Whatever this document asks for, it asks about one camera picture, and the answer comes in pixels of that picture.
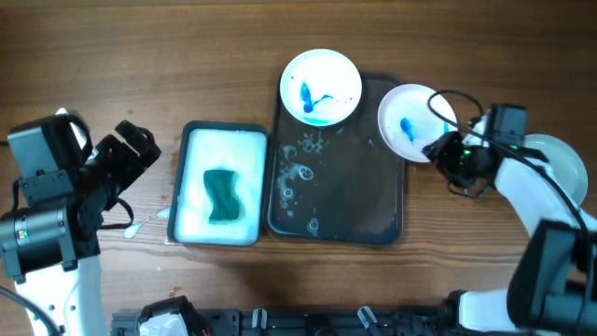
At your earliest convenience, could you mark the small tray with soapy foam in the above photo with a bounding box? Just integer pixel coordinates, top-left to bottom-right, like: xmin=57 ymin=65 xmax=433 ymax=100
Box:
xmin=167 ymin=120 xmax=269 ymax=246

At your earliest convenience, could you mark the black camera cable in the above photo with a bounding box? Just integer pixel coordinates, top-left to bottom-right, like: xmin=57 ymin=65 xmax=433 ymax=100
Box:
xmin=426 ymin=89 xmax=597 ymax=336

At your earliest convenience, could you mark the green scrubbing sponge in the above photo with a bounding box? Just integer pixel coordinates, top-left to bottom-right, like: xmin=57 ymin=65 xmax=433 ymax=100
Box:
xmin=203 ymin=169 xmax=243 ymax=224

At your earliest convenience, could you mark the large dark serving tray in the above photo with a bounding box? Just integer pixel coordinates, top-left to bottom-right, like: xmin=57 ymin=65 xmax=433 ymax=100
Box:
xmin=262 ymin=72 xmax=405 ymax=246

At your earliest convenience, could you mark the cleaned white plate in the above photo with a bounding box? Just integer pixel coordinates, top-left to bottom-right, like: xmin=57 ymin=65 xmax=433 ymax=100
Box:
xmin=524 ymin=134 xmax=589 ymax=205

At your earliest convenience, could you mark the dirty white plate top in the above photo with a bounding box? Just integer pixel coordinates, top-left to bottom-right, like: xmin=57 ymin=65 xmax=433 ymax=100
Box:
xmin=279 ymin=49 xmax=364 ymax=127

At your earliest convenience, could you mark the white plate blue stain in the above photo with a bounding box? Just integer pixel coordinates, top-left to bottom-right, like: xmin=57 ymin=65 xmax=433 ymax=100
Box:
xmin=378 ymin=84 xmax=456 ymax=163

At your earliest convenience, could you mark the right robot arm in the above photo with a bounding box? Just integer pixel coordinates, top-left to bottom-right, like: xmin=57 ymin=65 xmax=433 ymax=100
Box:
xmin=422 ymin=105 xmax=596 ymax=335

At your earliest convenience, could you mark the black base rail bottom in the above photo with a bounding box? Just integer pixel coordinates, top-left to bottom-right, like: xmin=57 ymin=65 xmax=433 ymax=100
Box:
xmin=109 ymin=296 xmax=444 ymax=336

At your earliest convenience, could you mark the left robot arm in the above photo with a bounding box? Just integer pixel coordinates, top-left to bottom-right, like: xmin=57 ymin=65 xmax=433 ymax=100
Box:
xmin=1 ymin=110 xmax=161 ymax=335

